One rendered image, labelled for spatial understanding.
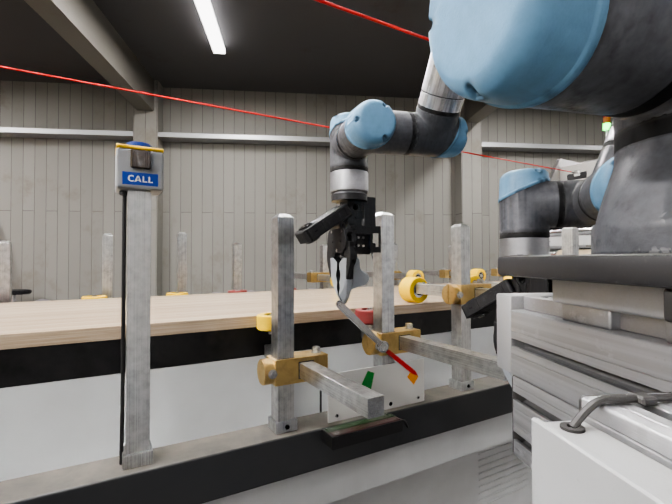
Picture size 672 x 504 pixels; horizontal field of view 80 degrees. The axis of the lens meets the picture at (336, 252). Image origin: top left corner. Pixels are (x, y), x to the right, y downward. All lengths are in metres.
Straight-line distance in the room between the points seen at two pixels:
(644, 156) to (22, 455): 1.04
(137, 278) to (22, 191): 5.90
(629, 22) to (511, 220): 0.43
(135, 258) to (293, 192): 4.98
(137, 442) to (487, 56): 0.72
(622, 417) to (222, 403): 0.89
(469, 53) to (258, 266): 5.35
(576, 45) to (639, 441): 0.21
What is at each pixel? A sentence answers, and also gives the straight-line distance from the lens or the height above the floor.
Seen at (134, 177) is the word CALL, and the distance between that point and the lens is 0.73.
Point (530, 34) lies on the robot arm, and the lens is 0.28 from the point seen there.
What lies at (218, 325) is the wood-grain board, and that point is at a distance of 0.98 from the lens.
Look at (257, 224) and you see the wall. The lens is 5.61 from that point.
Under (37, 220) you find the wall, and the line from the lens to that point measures 6.47.
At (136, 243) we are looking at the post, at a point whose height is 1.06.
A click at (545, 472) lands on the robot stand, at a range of 0.26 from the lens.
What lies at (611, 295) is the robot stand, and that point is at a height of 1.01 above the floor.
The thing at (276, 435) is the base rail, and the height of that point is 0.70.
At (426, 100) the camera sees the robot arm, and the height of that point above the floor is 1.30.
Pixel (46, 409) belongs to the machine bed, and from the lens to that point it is 1.00.
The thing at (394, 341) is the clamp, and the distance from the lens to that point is 0.94.
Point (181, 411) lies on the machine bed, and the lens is 1.02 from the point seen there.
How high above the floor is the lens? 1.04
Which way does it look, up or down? 1 degrees up
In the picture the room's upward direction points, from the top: straight up
